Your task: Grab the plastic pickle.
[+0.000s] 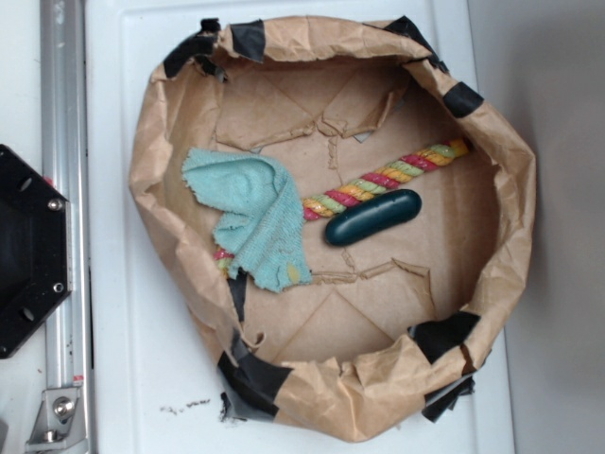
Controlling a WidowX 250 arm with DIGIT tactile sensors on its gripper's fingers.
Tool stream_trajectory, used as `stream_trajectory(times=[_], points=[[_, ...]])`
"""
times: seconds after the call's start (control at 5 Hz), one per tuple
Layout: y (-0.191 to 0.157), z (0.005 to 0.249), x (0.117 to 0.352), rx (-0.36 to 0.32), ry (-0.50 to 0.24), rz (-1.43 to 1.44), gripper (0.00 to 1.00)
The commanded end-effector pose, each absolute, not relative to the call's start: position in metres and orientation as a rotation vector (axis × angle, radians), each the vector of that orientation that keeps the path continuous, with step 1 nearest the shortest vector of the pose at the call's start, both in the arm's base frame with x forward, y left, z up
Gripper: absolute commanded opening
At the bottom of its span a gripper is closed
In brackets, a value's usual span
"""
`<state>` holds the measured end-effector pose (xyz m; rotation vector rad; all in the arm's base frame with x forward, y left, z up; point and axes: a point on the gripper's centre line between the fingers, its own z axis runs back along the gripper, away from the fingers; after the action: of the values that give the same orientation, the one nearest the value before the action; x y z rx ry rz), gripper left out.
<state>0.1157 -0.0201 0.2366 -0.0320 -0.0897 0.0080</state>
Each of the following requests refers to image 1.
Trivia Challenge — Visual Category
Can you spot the brown paper lined bowl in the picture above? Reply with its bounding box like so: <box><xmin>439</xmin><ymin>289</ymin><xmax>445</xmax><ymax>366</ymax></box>
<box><xmin>130</xmin><ymin>16</ymin><xmax>536</xmax><ymax>442</ymax></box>

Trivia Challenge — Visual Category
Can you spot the light blue cloth rag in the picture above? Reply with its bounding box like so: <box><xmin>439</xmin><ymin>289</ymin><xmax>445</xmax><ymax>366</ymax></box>
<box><xmin>181</xmin><ymin>148</ymin><xmax>312</xmax><ymax>292</ymax></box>

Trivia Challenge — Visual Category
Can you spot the metal corner bracket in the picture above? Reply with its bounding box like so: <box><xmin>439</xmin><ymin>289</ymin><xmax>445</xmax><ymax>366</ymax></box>
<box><xmin>25</xmin><ymin>387</ymin><xmax>89</xmax><ymax>454</ymax></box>

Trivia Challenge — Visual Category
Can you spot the dark green plastic pickle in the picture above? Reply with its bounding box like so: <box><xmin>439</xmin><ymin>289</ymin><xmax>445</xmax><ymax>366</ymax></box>
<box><xmin>324</xmin><ymin>189</ymin><xmax>423</xmax><ymax>246</ymax></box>

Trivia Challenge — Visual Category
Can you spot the aluminium extrusion rail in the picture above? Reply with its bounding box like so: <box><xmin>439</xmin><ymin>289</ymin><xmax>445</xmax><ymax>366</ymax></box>
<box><xmin>40</xmin><ymin>1</ymin><xmax>93</xmax><ymax>391</ymax></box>

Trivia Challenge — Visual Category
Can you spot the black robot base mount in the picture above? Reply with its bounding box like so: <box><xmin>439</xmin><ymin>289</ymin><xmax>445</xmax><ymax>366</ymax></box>
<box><xmin>1</xmin><ymin>146</ymin><xmax>71</xmax><ymax>359</ymax></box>

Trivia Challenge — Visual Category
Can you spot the multicoloured twisted rope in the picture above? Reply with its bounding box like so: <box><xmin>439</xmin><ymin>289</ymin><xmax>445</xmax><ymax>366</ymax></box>
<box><xmin>213</xmin><ymin>137</ymin><xmax>471</xmax><ymax>279</ymax></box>

